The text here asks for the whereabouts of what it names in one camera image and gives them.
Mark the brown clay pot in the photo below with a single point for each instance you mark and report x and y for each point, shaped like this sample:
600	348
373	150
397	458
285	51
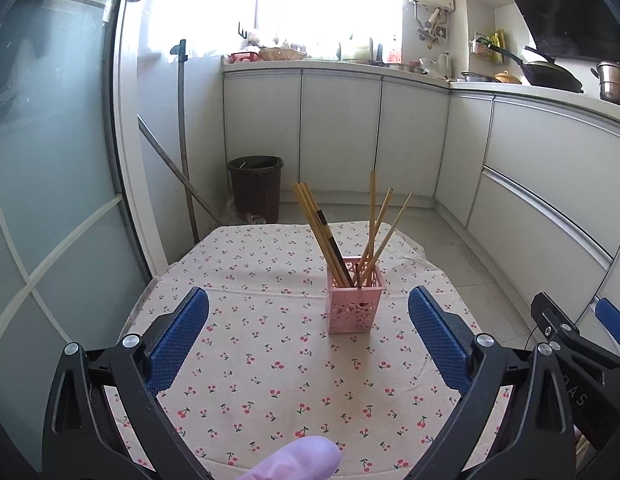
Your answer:
507	77

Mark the steel stock pot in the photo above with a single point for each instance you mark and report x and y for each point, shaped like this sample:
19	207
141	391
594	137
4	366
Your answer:
615	82

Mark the steel basin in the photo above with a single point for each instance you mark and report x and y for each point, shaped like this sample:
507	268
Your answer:
402	67

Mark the dark brown trash bin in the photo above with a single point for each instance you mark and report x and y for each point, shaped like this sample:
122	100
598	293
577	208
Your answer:
255	190

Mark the cherry print tablecloth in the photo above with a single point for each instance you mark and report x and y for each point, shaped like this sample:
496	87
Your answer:
270	360

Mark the wall rack with bottles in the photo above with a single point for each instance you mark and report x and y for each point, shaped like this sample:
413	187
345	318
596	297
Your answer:
490	47

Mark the white kitchen countertop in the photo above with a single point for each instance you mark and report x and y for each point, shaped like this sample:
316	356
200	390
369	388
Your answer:
540	95

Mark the white countertop appliance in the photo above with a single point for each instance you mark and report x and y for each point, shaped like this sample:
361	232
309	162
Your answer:
355	50

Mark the red plastic basket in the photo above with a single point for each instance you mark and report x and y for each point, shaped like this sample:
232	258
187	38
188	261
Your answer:
243	57

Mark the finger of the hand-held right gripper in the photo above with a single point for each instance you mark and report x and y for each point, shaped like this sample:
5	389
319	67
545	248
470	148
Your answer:
565	330
612	317

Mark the pink perforated chopstick holder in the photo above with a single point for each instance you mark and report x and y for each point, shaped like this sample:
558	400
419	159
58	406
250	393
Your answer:
355	310

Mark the wicker basket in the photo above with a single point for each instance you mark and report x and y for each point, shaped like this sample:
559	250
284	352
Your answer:
282	54

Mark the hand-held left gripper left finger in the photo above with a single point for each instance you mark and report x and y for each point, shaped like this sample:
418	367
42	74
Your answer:
182	340

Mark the black wok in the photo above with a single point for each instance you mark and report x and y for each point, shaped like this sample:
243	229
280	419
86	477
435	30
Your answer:
545	77

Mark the water heater pipes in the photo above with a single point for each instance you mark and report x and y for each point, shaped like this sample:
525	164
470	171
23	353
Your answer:
432	25

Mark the steel pan with lid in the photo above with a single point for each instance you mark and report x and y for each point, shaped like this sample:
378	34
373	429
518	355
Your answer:
477	77

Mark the white kitchen cabinets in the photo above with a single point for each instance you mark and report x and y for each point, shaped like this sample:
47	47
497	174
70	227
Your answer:
340	130

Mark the bright kitchen window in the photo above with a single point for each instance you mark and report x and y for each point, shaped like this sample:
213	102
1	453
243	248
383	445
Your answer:
315	0

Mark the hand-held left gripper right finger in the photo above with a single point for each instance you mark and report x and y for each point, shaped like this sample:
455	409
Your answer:
435	340

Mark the red label container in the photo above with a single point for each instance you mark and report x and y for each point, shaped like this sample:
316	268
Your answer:
395	52

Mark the black chopstick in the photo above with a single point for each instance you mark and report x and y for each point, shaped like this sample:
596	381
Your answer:
335	252

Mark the black range hood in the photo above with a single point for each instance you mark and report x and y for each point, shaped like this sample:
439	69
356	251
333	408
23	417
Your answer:
565	5

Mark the white kettle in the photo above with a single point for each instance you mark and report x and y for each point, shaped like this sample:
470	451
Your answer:
442	66

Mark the bunch of wooden chopsticks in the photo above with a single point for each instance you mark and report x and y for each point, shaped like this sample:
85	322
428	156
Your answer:
312	220

